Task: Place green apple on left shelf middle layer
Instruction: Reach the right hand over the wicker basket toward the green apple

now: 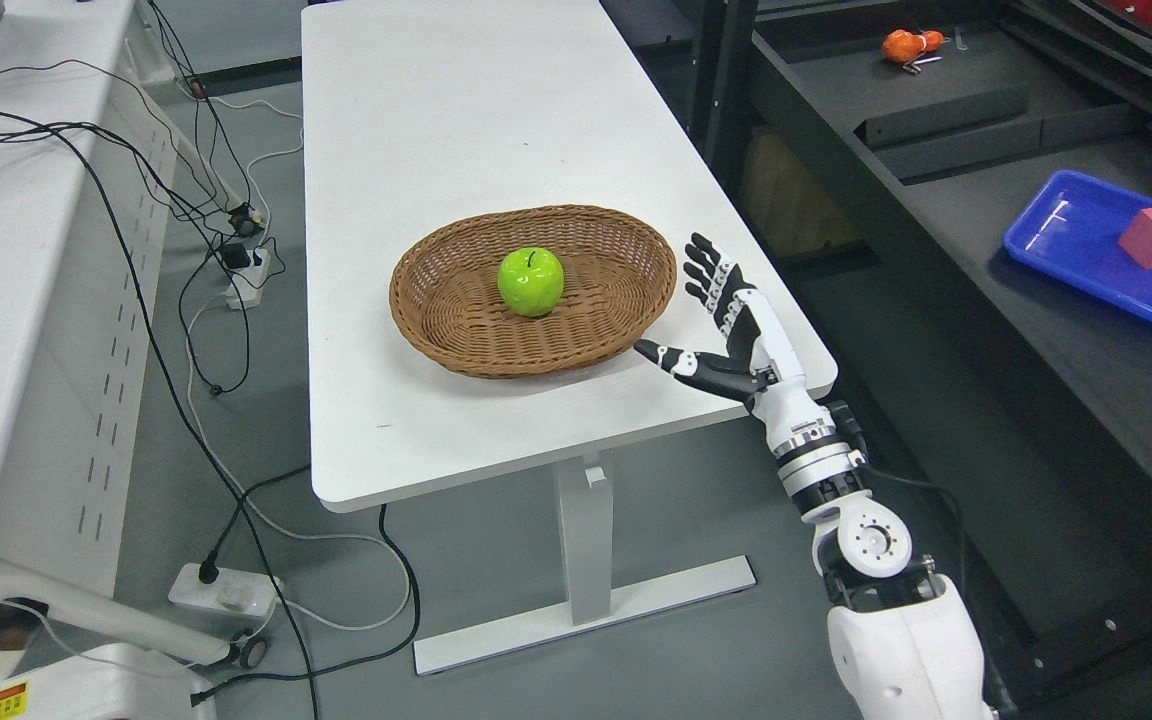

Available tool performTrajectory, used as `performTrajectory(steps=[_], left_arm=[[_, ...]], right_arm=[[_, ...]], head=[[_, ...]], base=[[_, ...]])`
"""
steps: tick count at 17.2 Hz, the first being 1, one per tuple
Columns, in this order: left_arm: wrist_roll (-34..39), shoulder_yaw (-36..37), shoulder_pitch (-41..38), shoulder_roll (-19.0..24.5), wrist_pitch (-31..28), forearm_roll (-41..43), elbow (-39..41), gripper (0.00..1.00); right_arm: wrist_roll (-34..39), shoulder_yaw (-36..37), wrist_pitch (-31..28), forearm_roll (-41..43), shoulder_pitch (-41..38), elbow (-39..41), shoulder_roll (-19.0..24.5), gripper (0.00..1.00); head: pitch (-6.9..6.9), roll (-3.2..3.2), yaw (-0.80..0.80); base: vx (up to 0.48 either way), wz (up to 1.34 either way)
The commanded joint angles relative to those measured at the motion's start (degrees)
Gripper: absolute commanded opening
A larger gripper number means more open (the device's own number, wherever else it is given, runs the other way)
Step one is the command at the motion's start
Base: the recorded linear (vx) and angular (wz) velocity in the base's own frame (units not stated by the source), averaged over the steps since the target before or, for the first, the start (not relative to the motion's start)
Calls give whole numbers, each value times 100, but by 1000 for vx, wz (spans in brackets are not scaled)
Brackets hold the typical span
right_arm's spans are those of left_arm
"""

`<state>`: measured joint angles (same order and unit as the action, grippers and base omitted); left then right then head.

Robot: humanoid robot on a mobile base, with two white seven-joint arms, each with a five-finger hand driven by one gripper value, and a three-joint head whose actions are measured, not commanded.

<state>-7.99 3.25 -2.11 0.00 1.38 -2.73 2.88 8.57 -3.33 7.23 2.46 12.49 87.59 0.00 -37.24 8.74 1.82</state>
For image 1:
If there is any white power strip upper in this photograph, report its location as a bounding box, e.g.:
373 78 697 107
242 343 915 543
223 249 271 311

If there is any brown wicker basket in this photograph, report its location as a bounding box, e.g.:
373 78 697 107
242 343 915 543
389 205 677 379

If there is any white power strip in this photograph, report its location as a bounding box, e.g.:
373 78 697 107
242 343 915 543
166 562 282 620
223 249 271 311

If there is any orange toy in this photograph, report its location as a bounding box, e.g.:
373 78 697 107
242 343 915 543
881 29 945 74

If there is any black shelf rack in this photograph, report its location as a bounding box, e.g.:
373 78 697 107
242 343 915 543
684 1 1152 719

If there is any black cable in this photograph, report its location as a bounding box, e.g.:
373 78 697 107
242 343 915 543
0 94 323 720

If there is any blue plastic tray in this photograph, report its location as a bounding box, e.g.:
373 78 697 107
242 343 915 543
1002 170 1152 323

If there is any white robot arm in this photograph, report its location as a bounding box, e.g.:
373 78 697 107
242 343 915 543
751 391 996 719

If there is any white desk left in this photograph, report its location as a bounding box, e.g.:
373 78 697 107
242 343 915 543
0 1 236 666

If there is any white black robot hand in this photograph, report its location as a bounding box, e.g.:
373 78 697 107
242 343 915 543
634 233 831 432

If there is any green apple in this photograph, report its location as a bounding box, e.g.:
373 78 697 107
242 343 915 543
497 247 564 318

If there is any white table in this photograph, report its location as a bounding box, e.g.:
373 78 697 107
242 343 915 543
301 1 838 675

